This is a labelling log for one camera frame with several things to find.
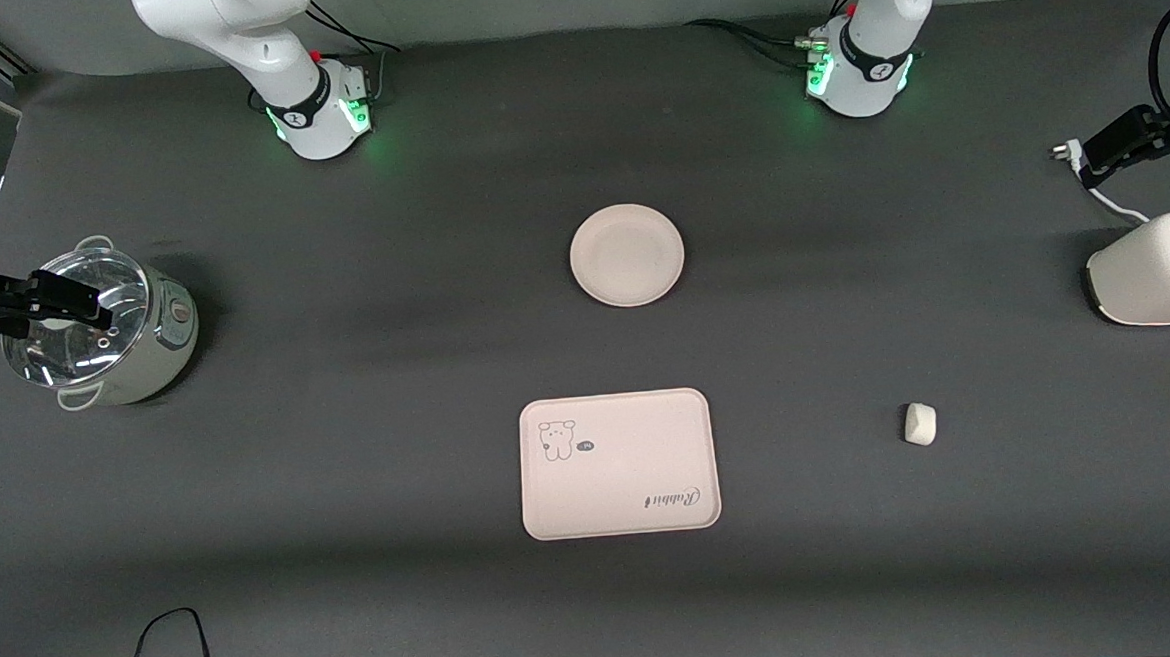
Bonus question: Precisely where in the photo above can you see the small white bun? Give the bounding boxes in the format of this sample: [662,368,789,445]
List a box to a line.
[900,401,940,448]

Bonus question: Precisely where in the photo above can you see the round cream plate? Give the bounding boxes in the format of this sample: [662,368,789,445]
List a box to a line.
[567,200,689,311]

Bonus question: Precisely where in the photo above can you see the cream tray with bear print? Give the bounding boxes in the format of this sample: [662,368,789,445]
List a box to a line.
[516,387,724,543]

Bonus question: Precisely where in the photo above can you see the glass pot lid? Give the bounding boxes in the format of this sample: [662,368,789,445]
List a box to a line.
[0,246,155,390]

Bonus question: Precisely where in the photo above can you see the pale green cooking pot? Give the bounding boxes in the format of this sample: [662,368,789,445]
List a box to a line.
[0,231,204,415]

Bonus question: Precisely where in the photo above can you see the white toaster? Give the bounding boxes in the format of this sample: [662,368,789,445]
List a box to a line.
[1083,211,1170,330]

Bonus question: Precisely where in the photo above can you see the white toaster power cable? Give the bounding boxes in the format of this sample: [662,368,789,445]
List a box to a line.
[1051,136,1151,230]

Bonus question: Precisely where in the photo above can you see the black cable loop on table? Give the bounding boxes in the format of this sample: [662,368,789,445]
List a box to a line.
[112,604,263,657]

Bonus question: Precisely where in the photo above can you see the black right arm base cables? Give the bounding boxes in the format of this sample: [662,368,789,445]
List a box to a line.
[302,0,404,109]

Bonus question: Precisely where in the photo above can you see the black arm base cables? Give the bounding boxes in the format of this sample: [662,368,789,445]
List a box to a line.
[302,0,404,109]
[683,0,868,79]

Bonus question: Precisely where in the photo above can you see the black left arm base cables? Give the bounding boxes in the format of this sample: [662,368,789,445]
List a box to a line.
[683,0,868,79]

